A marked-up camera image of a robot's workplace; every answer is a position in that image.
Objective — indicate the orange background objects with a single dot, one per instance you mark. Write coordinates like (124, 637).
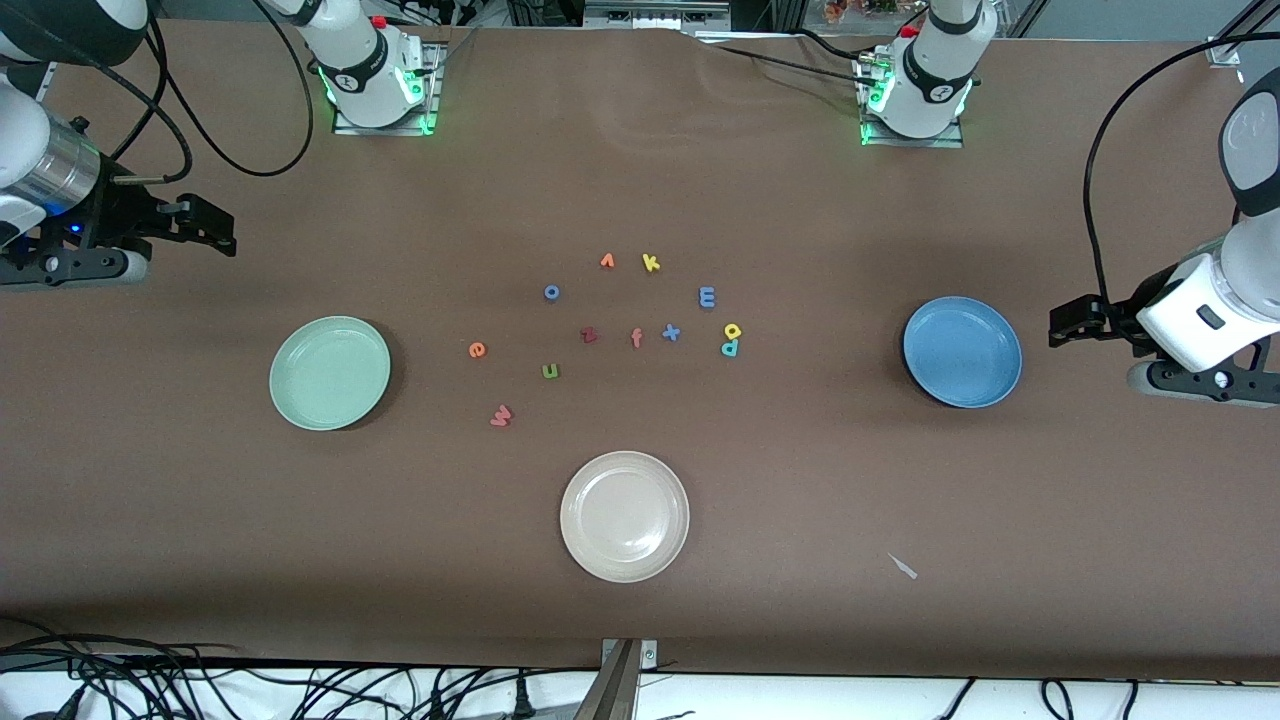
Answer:
(860, 8)

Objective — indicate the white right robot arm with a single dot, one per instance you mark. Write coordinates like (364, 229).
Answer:
(365, 70)

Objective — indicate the small white tape scrap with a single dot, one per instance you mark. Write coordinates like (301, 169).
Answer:
(903, 567)

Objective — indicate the brown table cover sheet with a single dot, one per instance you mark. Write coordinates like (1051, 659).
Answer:
(200, 560)

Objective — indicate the aluminium frame profile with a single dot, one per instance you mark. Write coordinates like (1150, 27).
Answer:
(1225, 50)

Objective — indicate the blue plate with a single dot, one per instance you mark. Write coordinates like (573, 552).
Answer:
(962, 352)

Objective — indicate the grey power strip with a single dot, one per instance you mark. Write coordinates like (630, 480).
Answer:
(655, 14)

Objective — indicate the metal table edge bracket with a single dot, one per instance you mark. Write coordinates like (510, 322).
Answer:
(628, 655)

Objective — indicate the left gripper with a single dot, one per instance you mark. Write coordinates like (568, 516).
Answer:
(1118, 321)

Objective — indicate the light green plate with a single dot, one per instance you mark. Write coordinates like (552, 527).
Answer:
(330, 373)

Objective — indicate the beige plate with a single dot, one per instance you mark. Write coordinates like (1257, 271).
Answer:
(625, 517)

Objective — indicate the pink letter w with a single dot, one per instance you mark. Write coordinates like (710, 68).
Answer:
(501, 416)

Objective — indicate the black power plug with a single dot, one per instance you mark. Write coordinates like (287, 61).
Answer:
(520, 697)

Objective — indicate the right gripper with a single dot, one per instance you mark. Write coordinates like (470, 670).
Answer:
(118, 219)

